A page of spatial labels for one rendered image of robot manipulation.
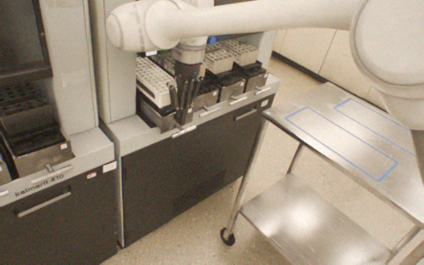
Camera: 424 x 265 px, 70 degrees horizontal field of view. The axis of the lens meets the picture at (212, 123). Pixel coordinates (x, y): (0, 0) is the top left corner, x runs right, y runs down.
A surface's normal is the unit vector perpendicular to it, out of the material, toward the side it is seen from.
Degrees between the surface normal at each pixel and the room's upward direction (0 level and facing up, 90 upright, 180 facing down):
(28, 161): 90
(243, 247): 0
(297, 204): 0
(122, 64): 90
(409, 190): 0
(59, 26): 90
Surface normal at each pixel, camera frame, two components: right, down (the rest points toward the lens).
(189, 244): 0.15, -0.79
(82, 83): 0.66, 0.54
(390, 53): -0.72, 0.24
